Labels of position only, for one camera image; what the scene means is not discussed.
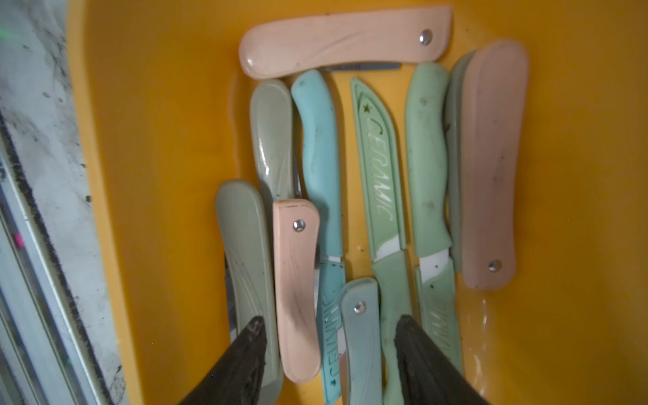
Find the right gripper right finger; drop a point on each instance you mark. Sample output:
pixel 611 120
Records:
pixel 426 375

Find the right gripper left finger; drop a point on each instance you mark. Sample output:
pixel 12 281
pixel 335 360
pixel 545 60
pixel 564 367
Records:
pixel 238 375

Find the sage green folding knife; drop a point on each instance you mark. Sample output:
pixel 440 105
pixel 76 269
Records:
pixel 249 272

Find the pink folding knife top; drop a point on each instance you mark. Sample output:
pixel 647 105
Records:
pixel 296 224

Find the green ceramic knife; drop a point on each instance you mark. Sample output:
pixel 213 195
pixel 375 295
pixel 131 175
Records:
pixel 383 203
pixel 427 179

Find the teal ceramic knife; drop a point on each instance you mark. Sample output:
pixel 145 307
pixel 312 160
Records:
pixel 321 175

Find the small teal folding knife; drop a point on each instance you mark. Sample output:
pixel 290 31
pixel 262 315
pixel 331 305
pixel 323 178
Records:
pixel 360 350

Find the yellow storage box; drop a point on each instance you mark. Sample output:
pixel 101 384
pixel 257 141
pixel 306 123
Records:
pixel 163 112

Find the aluminium front rail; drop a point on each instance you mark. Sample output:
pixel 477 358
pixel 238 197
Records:
pixel 46 357

